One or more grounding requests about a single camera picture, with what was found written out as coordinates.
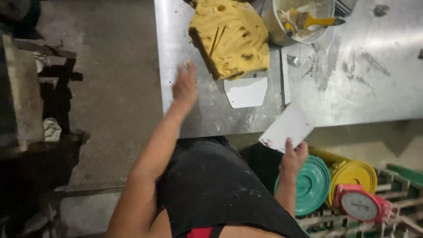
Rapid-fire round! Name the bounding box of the person's right hand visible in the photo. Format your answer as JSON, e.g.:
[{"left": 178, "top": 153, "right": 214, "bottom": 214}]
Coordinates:
[{"left": 279, "top": 138, "right": 309, "bottom": 177}]

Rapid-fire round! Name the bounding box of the large yellow dough block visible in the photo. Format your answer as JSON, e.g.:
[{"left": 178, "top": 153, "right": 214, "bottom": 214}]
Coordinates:
[{"left": 188, "top": 0, "right": 270, "bottom": 81}]

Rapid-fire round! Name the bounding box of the teal plastic lid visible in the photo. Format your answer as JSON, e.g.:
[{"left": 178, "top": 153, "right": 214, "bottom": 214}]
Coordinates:
[{"left": 274, "top": 155, "right": 331, "bottom": 217}]

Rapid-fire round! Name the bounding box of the person's black apron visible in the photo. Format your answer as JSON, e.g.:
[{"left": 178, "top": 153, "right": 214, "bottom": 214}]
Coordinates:
[{"left": 159, "top": 136, "right": 309, "bottom": 238}]

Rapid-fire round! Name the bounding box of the person's left hand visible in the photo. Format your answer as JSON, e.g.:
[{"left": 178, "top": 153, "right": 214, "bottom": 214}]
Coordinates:
[{"left": 172, "top": 61, "right": 199, "bottom": 108}]

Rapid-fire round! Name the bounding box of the crumpled white cloth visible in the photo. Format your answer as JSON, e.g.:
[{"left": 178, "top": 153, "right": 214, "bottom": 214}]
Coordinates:
[{"left": 43, "top": 118, "right": 62, "bottom": 143}]

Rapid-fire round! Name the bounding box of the dark wooden rack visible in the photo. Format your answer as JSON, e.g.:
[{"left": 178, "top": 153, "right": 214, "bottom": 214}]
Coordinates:
[{"left": 0, "top": 33, "right": 84, "bottom": 159}]

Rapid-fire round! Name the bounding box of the wire lower shelf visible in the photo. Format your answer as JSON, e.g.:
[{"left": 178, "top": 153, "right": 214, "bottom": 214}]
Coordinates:
[{"left": 296, "top": 164, "right": 423, "bottom": 238}]

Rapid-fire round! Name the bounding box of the green plastic crate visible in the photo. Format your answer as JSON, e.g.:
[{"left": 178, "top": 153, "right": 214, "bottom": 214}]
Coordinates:
[{"left": 386, "top": 163, "right": 423, "bottom": 186}]

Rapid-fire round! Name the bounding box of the yellow plastic lid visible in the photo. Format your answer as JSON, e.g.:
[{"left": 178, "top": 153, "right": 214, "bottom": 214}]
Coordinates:
[{"left": 327, "top": 160, "right": 378, "bottom": 207}]

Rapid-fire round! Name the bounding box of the red kitchen scale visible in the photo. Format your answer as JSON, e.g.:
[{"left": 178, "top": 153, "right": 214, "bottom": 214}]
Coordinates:
[{"left": 333, "top": 184, "right": 392, "bottom": 223}]

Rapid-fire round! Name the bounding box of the steel mixing bowl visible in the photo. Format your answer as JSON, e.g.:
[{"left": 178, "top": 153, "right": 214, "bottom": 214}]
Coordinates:
[{"left": 261, "top": 0, "right": 336, "bottom": 47}]

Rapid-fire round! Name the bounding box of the yellow-handled brush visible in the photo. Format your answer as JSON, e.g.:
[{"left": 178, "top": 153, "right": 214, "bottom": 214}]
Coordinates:
[{"left": 277, "top": 9, "right": 346, "bottom": 37}]

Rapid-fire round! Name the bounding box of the white plastic dough scraper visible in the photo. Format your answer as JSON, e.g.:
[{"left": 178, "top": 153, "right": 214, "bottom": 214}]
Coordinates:
[
  {"left": 258, "top": 102, "right": 315, "bottom": 154},
  {"left": 223, "top": 77, "right": 268, "bottom": 109}
]

